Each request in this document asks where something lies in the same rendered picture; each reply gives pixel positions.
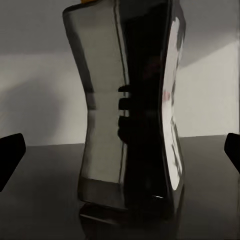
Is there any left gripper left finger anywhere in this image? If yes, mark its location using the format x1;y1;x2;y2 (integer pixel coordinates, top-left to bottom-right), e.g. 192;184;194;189
0;133;27;193

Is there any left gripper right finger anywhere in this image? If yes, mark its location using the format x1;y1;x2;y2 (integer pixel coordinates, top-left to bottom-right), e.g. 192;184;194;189
224;132;240;172

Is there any bottle of coffee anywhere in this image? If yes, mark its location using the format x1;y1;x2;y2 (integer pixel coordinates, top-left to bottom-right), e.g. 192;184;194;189
62;0;186;221

